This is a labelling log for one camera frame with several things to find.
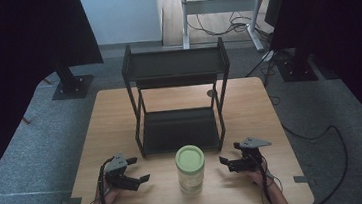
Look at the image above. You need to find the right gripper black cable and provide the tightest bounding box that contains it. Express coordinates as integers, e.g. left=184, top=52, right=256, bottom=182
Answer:
left=246, top=148, right=285, bottom=204

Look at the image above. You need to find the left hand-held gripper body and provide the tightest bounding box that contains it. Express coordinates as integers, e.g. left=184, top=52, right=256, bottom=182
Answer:
left=102, top=150, right=142, bottom=195

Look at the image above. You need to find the white-legged desk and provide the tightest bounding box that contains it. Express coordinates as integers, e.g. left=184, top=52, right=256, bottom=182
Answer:
left=170, top=0, right=297, bottom=61

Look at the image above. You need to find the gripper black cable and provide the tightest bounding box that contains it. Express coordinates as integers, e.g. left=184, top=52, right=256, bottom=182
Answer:
left=76, top=156, right=119, bottom=204
left=246, top=148, right=285, bottom=204

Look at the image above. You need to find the tangle of black cables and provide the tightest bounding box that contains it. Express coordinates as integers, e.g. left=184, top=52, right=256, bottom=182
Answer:
left=184, top=0, right=271, bottom=46

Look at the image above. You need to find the black metal stand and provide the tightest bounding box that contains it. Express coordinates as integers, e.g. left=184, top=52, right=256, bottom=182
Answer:
left=273, top=44, right=321, bottom=86
left=47, top=55, right=97, bottom=102

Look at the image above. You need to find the black two-tier metal rack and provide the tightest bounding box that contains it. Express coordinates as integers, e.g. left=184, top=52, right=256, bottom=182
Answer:
left=118, top=34, right=240, bottom=161

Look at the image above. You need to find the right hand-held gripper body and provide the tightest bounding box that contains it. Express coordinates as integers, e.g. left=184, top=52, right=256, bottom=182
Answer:
left=225, top=135, right=275, bottom=175

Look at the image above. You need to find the long black floor cable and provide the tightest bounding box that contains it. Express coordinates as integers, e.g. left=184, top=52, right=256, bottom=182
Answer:
left=267, top=88, right=354, bottom=204

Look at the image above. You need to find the glass jar with green lid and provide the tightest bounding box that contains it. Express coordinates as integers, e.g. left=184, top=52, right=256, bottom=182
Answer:
left=173, top=142, right=210, bottom=198

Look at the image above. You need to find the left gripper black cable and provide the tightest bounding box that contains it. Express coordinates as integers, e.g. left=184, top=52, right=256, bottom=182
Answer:
left=76, top=156, right=119, bottom=204

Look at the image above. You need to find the person's left hand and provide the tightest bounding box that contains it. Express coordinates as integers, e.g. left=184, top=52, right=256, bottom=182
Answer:
left=94, top=182, right=125, bottom=204

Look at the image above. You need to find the grey table bracket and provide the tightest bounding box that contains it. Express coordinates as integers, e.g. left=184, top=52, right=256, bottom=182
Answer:
left=59, top=196, right=83, bottom=204
left=293, top=173, right=318, bottom=188

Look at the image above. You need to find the white power strip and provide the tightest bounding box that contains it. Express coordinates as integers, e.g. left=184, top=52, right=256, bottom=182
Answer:
left=261, top=49, right=276, bottom=63

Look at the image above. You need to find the person's right hand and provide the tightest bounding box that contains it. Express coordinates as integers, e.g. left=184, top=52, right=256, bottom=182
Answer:
left=245, top=160, right=276, bottom=191

